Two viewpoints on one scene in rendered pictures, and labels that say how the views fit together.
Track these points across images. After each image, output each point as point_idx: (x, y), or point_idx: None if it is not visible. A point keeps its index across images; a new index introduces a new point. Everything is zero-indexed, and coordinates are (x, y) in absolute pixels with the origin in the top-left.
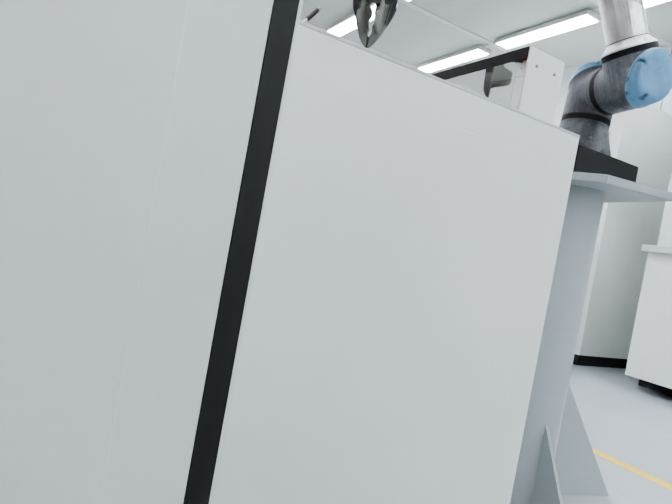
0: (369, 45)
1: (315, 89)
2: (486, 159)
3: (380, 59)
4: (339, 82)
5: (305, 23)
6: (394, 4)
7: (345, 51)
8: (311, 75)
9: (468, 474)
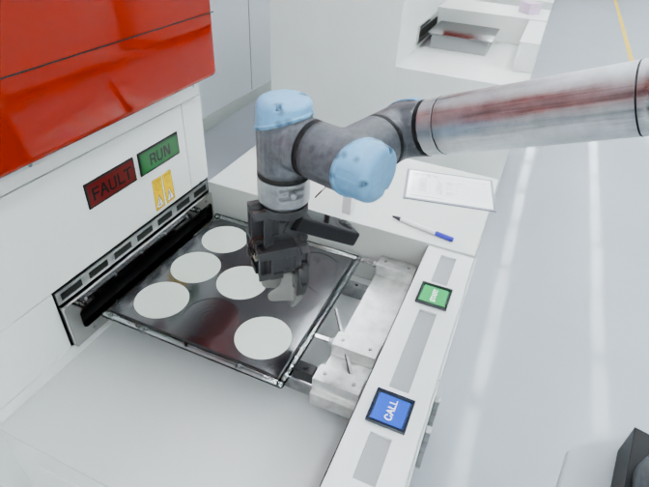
0: (291, 305)
1: (62, 483)
2: None
3: (96, 482)
4: (75, 483)
5: (37, 449)
6: (299, 280)
7: (69, 470)
8: (57, 474)
9: None
